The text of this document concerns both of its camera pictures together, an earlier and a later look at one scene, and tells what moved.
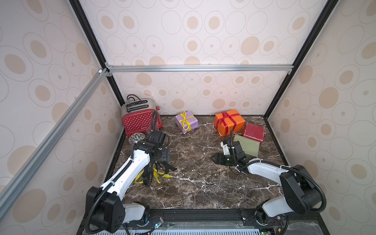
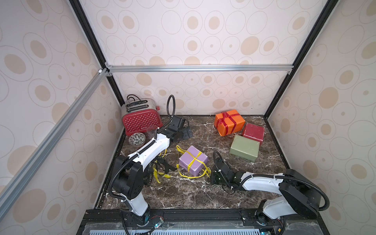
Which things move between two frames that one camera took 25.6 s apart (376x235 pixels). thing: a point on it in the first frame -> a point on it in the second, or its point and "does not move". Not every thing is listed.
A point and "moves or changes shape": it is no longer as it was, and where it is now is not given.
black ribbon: x=148 y=174 does not move
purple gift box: x=186 y=122 -> x=193 y=161
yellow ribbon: x=155 y=174 does not move
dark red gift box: x=253 y=132 does not move
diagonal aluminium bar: x=18 y=181 does not move
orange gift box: x=229 y=122 does not move
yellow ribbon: x=186 y=125 moves or changes shape
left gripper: x=166 y=153 -> x=187 y=134
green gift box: x=250 y=146 does not move
